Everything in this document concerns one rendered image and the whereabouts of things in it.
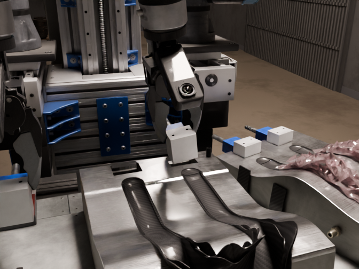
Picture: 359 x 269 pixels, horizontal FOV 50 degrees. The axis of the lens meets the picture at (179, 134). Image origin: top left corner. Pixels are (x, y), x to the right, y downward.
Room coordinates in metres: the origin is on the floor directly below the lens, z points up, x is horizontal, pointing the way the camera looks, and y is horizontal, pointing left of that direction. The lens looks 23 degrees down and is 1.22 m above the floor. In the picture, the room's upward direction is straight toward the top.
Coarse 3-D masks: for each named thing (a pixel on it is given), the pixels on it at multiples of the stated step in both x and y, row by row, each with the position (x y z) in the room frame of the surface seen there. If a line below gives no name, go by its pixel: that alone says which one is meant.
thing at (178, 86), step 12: (168, 48) 0.64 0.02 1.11; (180, 48) 0.64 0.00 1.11; (156, 60) 0.64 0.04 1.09; (168, 60) 0.62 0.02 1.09; (180, 60) 0.62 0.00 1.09; (168, 72) 0.60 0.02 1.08; (180, 72) 0.60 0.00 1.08; (192, 72) 0.60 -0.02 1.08; (168, 84) 0.59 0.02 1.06; (180, 84) 0.58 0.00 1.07; (192, 84) 0.58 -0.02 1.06; (180, 96) 0.56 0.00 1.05; (192, 96) 0.57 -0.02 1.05; (180, 108) 0.57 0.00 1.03
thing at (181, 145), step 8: (168, 120) 0.76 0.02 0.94; (168, 128) 0.71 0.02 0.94; (176, 128) 0.68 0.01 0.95; (184, 128) 0.68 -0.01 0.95; (168, 136) 0.65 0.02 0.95; (176, 136) 0.65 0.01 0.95; (184, 136) 0.65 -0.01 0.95; (192, 136) 0.65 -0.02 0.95; (168, 144) 0.66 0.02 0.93; (176, 144) 0.65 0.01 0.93; (184, 144) 0.65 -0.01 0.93; (192, 144) 0.66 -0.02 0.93; (168, 152) 0.67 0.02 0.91; (176, 152) 0.65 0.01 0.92; (184, 152) 0.65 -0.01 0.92; (192, 152) 0.66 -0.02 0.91; (176, 160) 0.65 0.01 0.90; (184, 160) 0.66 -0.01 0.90
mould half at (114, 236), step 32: (160, 160) 0.67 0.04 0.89; (96, 192) 0.56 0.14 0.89; (160, 192) 0.56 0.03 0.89; (224, 192) 0.56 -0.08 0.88; (96, 224) 0.47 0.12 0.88; (128, 224) 0.47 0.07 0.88; (192, 224) 0.46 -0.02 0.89; (224, 224) 0.43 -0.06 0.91; (96, 256) 0.42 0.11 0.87; (128, 256) 0.35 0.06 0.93; (160, 256) 0.34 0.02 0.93; (320, 256) 0.36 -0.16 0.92
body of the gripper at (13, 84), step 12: (12, 36) 0.50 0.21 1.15; (0, 48) 0.46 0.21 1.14; (12, 48) 0.48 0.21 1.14; (12, 84) 0.50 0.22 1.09; (12, 96) 0.46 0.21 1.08; (24, 96) 0.48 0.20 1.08; (12, 108) 0.46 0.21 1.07; (12, 120) 0.46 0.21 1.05; (24, 120) 0.47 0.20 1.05; (12, 132) 0.47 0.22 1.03
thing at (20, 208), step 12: (12, 168) 0.55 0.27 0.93; (0, 180) 0.47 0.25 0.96; (12, 180) 0.47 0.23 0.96; (24, 180) 0.47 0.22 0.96; (0, 192) 0.44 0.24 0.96; (12, 192) 0.45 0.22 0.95; (24, 192) 0.45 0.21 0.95; (0, 204) 0.44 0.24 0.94; (12, 204) 0.45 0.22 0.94; (24, 204) 0.45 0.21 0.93; (0, 216) 0.44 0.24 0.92; (12, 216) 0.44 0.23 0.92; (24, 216) 0.45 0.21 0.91
